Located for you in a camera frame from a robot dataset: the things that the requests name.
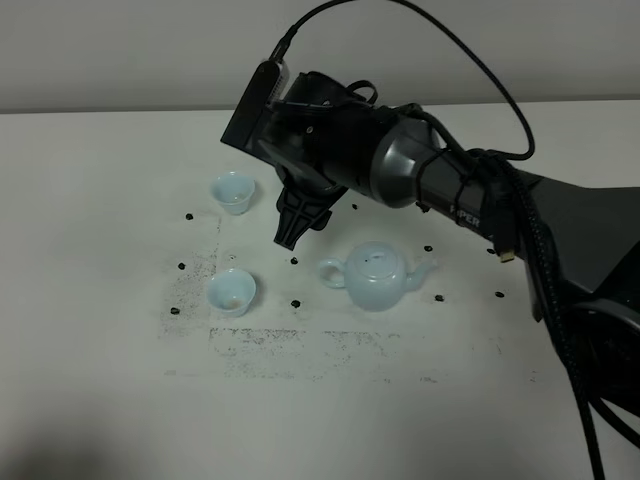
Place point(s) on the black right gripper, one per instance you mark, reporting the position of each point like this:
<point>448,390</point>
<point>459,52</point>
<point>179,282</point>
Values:
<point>325,135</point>

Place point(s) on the light blue porcelain teapot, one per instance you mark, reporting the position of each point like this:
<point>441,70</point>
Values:
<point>375,275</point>

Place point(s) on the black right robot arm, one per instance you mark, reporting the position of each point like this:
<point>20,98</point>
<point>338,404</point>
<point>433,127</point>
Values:
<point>580,246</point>

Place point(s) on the far light blue teacup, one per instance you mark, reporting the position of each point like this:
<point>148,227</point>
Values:
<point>233,191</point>

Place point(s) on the light blue teacup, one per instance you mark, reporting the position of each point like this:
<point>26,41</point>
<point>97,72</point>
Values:
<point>233,191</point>
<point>231,292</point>

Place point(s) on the near light blue teacup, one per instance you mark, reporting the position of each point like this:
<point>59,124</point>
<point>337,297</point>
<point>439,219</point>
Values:
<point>231,292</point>

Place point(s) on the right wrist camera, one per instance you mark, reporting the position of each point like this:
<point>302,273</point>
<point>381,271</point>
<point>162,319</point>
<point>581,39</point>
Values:
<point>253,112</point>

